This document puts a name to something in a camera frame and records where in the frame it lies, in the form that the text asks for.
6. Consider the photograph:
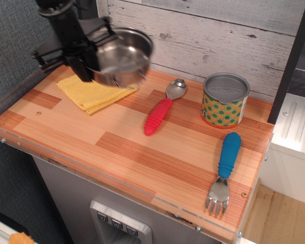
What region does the patterned toy tin can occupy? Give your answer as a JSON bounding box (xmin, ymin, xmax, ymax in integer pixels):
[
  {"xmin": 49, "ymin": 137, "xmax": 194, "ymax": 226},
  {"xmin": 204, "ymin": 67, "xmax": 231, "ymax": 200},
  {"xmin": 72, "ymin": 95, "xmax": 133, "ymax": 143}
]
[{"xmin": 201, "ymin": 73, "xmax": 250, "ymax": 129}]

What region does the folded yellow cloth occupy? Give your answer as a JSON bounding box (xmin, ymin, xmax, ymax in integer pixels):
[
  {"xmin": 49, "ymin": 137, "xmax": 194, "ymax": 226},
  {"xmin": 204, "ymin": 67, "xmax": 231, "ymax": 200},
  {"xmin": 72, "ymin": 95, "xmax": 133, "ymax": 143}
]
[{"xmin": 57, "ymin": 75, "xmax": 137, "ymax": 115}]

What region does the orange object bottom left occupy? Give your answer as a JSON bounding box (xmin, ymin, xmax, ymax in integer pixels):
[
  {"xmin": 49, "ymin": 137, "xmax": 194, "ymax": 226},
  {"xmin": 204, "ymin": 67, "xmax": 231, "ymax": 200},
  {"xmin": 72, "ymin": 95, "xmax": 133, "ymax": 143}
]
[{"xmin": 8, "ymin": 232, "xmax": 35, "ymax": 244}]

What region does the red handled metal spoon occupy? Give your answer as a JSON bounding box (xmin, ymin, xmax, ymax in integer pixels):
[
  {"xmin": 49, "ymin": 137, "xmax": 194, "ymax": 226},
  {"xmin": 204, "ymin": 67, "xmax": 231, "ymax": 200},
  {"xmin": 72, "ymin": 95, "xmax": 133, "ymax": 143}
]
[{"xmin": 144, "ymin": 78, "xmax": 187, "ymax": 136}]

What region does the small stainless steel pot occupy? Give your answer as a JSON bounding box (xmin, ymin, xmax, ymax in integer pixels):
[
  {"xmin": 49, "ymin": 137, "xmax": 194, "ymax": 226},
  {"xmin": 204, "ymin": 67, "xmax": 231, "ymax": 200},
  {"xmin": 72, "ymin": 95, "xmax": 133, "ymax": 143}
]
[{"xmin": 86, "ymin": 27, "xmax": 154, "ymax": 89}]

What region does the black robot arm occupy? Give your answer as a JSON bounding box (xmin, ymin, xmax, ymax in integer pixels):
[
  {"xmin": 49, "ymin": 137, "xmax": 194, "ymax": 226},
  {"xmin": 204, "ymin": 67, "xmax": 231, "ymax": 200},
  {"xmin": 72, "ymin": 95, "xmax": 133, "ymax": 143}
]
[{"xmin": 32, "ymin": 1, "xmax": 114, "ymax": 82}]

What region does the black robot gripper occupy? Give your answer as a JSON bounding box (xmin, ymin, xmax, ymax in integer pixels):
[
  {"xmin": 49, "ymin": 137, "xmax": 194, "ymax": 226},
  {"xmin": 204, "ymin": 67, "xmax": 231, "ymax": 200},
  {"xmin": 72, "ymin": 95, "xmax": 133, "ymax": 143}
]
[{"xmin": 31, "ymin": 10, "xmax": 111, "ymax": 82}]

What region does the blue handled metal fork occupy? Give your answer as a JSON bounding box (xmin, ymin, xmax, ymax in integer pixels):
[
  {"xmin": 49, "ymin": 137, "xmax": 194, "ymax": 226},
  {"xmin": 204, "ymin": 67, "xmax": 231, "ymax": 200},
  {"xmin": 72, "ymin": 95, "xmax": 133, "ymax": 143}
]
[{"xmin": 205, "ymin": 132, "xmax": 241, "ymax": 215}]

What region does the silver toy fridge cabinet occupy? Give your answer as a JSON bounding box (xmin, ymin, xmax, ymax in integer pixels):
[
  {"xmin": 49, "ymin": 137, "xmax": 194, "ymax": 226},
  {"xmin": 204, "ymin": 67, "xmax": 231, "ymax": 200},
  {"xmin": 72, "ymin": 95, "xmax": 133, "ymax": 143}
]
[{"xmin": 34, "ymin": 158, "xmax": 218, "ymax": 243}]

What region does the black vertical post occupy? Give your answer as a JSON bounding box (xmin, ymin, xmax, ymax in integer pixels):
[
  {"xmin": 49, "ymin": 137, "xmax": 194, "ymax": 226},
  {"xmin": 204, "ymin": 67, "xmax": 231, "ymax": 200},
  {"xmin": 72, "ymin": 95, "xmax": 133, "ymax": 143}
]
[{"xmin": 267, "ymin": 10, "xmax": 305, "ymax": 125}]

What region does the white toy sink unit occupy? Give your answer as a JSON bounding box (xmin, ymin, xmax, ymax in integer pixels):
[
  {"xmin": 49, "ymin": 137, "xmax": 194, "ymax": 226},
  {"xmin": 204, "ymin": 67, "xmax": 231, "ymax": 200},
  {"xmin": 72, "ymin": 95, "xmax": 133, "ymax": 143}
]
[{"xmin": 258, "ymin": 37, "xmax": 305, "ymax": 208}]

